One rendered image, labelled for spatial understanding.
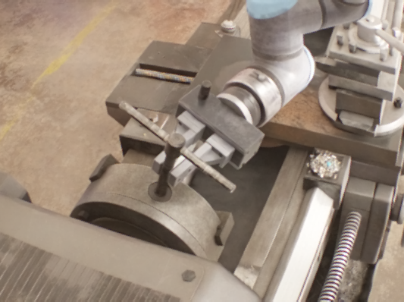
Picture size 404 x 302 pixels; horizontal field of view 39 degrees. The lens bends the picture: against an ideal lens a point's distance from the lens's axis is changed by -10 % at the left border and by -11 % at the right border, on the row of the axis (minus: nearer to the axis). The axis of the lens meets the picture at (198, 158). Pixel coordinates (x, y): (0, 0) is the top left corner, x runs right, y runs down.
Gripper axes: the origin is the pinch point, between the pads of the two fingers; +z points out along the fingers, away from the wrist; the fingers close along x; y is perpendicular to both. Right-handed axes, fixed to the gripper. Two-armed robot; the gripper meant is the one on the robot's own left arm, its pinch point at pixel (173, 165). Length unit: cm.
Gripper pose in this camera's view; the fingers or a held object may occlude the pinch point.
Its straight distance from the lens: 91.3
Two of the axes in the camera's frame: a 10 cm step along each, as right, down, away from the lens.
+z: -6.3, 5.5, -5.5
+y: 2.0, -5.7, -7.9
